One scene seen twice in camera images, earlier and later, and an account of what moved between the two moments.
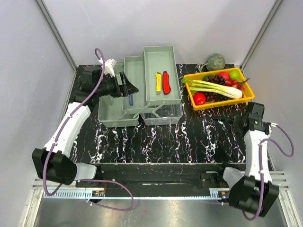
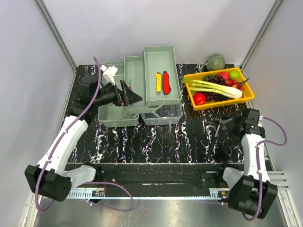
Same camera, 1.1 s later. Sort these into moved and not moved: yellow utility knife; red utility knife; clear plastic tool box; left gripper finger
Moved: left gripper finger
Not moved: yellow utility knife; clear plastic tool box; red utility knife
